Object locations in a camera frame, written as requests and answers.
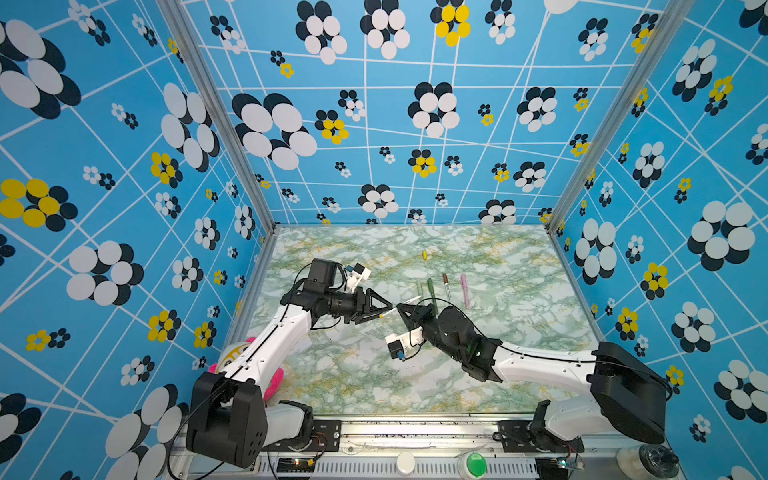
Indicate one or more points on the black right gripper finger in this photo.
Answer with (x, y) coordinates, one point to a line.
(414, 309)
(412, 322)

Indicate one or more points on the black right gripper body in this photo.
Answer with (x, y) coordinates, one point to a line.
(431, 324)

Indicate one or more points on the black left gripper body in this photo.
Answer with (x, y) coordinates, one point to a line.
(345, 305)

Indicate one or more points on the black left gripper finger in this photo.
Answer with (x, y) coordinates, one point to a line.
(371, 313)
(369, 296)

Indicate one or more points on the dark green pen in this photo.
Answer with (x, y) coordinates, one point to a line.
(432, 293)

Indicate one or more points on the white grey pen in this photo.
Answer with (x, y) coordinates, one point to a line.
(447, 290)

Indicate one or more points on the pink pen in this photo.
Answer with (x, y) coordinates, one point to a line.
(465, 290)

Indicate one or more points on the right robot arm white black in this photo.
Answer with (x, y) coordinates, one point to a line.
(612, 390)

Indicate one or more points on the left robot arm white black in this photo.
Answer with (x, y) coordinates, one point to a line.
(230, 420)

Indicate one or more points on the white round button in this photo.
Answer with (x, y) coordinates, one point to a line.
(405, 464)

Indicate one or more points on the green push button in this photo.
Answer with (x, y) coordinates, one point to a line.
(472, 466)

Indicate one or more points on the tape roll spool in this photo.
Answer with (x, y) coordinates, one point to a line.
(648, 462)

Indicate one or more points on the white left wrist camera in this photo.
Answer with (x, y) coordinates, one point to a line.
(354, 275)

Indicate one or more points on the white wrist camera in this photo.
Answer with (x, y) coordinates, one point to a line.
(354, 275)
(405, 346)

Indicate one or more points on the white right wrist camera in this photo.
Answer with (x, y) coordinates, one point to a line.
(405, 346)

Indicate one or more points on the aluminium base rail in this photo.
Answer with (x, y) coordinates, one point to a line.
(366, 447)

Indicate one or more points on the aluminium corner post left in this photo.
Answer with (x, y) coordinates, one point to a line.
(181, 30)

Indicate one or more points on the aluminium corner post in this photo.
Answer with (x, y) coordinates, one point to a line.
(669, 24)
(181, 30)

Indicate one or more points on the aluminium corner post right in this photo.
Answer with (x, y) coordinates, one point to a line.
(669, 24)

